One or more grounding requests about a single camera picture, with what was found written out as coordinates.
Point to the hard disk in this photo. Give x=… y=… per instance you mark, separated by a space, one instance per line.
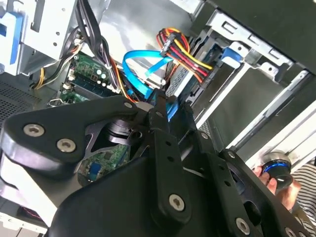
x=180 y=76

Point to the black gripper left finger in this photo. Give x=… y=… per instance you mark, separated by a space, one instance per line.
x=74 y=118

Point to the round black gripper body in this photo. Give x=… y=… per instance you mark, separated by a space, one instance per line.
x=118 y=202

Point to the bare person hand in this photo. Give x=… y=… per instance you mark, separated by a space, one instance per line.
x=286 y=197

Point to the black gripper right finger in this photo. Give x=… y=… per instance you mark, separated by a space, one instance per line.
x=222 y=172

